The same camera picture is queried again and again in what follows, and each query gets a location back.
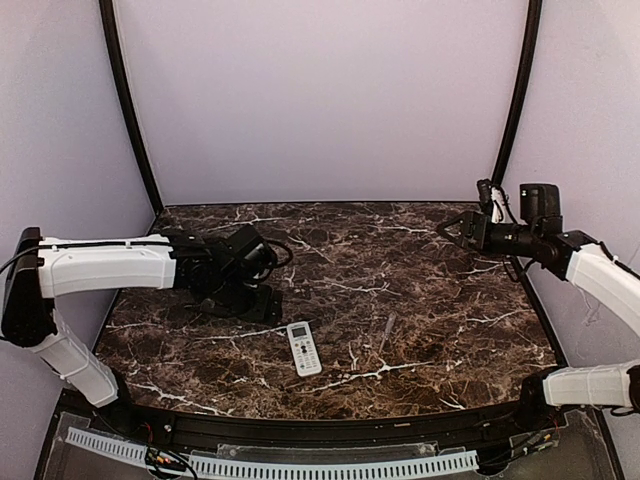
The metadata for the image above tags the white remote control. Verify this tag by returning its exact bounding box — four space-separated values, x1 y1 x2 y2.
286 322 322 378

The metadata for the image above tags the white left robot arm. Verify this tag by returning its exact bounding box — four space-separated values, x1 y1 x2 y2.
1 225 293 409

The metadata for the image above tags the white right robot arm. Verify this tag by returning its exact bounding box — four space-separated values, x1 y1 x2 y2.
437 179 639 420

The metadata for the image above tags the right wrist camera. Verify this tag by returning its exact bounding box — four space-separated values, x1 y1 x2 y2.
476 179 507 223

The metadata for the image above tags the black front rail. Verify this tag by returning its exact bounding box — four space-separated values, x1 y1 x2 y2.
148 402 520 450

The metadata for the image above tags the right black frame post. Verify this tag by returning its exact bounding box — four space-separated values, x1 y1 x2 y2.
491 0 543 185

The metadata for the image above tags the black frame post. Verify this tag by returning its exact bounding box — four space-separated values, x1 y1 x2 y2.
98 0 164 216
491 0 543 185

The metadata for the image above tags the left white cable duct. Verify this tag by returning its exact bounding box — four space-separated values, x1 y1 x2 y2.
65 427 147 467

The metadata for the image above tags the white cable duct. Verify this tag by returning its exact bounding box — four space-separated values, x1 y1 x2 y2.
65 427 147 467
189 451 479 480

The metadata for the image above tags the right white cable duct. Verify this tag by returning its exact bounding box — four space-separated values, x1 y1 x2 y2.
189 451 479 480

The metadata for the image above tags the left black frame post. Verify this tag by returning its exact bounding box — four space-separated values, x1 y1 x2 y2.
98 0 164 216

